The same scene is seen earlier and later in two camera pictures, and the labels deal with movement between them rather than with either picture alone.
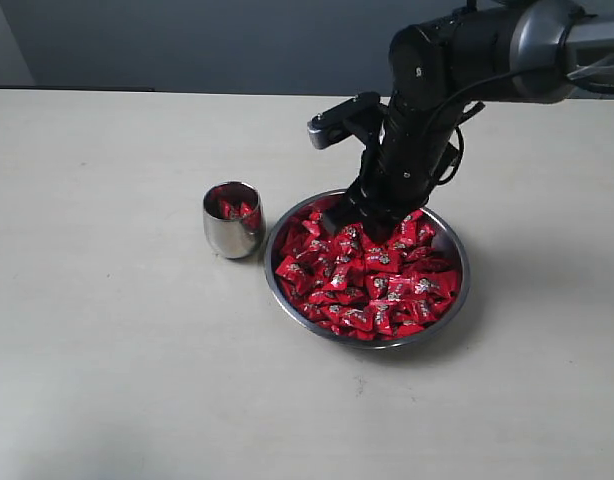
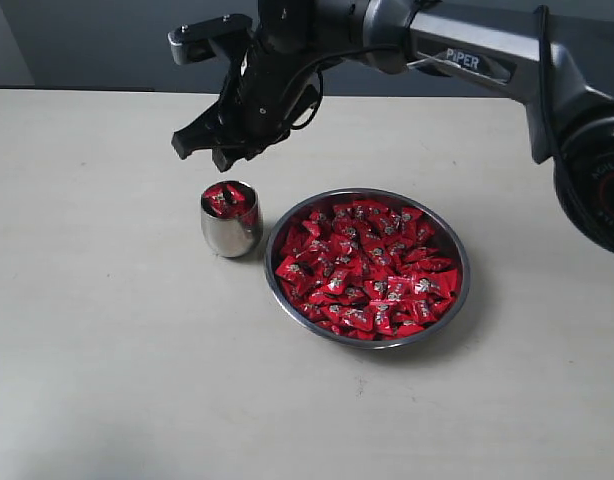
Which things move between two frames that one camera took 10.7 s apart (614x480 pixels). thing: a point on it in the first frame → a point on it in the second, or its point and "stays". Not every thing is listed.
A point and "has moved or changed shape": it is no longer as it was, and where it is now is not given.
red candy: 436,285 stays
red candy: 225,209 has moved or changed shape
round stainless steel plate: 346,290 stays
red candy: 297,275 stays
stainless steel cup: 233,218 stays
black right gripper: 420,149 → 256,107
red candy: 245,209 → 235,195
